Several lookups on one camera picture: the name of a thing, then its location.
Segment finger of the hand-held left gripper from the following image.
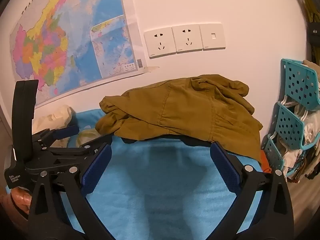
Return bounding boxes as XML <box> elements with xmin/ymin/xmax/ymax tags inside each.
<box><xmin>44</xmin><ymin>135</ymin><xmax>112</xmax><ymax>162</ymax></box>
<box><xmin>32</xmin><ymin>125</ymin><xmax>80</xmax><ymax>147</ymax></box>

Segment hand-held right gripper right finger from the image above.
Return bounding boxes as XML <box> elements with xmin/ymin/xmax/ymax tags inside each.
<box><xmin>209</xmin><ymin>141</ymin><xmax>295</xmax><ymax>240</ymax></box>

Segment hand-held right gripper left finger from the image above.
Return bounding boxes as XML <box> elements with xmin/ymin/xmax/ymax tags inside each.
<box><xmin>27</xmin><ymin>144</ymin><xmax>115</xmax><ymax>240</ymax></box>

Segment olive green jacket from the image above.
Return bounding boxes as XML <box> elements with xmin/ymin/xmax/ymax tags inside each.
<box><xmin>96</xmin><ymin>74</ymin><xmax>263</xmax><ymax>164</ymax></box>

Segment white clothes in rack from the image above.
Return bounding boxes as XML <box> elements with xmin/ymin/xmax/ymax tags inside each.
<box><xmin>277</xmin><ymin>100</ymin><xmax>320</xmax><ymax>180</ymax></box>

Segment person's left hand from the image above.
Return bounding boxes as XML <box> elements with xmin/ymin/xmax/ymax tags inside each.
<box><xmin>5</xmin><ymin>187</ymin><xmax>33</xmax><ymax>215</ymax></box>

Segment cream pillow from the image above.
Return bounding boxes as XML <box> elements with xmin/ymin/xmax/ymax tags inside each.
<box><xmin>32</xmin><ymin>105</ymin><xmax>73</xmax><ymax>148</ymax></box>

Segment orange cloth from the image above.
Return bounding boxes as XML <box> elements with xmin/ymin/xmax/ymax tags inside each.
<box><xmin>260</xmin><ymin>150</ymin><xmax>272</xmax><ymax>173</ymax></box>

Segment blue blanket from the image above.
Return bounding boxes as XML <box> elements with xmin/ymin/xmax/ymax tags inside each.
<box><xmin>60</xmin><ymin>109</ymin><xmax>265</xmax><ymax>240</ymax></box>

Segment teal plastic basket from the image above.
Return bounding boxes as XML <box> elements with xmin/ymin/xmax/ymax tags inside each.
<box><xmin>264</xmin><ymin>58</ymin><xmax>320</xmax><ymax>178</ymax></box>

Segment yellow hanging garment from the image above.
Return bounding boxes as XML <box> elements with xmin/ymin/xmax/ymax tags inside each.
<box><xmin>304</xmin><ymin>0</ymin><xmax>320</xmax><ymax>23</ymax></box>

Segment dark clothes with straps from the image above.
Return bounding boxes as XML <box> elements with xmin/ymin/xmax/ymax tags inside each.
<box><xmin>287</xmin><ymin>150</ymin><xmax>320</xmax><ymax>182</ymax></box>

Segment colourful wall map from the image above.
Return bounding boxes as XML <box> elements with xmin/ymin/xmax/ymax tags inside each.
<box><xmin>9</xmin><ymin>0</ymin><xmax>147</xmax><ymax>109</ymax></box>

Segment white wall socket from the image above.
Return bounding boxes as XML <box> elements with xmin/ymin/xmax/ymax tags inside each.
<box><xmin>144</xmin><ymin>27</ymin><xmax>177</xmax><ymax>58</ymax></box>
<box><xmin>172</xmin><ymin>24</ymin><xmax>203</xmax><ymax>53</ymax></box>

